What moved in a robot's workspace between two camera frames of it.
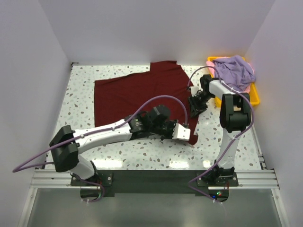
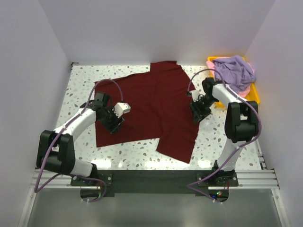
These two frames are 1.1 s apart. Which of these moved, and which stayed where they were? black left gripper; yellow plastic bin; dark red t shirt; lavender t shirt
Moved: black left gripper; dark red t shirt
Stayed: lavender t shirt; yellow plastic bin
